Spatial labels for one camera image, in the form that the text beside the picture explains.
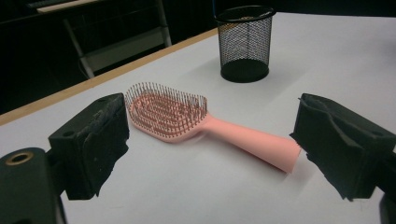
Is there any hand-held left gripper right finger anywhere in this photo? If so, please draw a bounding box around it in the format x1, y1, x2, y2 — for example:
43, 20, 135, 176
289, 92, 396, 202

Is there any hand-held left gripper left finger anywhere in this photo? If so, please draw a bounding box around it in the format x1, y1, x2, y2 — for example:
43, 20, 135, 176
46, 92, 131, 201

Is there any black mesh pen holder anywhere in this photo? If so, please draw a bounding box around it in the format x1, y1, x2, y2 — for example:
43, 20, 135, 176
214, 5, 277, 84

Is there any white metal stand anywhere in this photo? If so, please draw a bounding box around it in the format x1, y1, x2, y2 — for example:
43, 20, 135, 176
26, 0, 173, 79

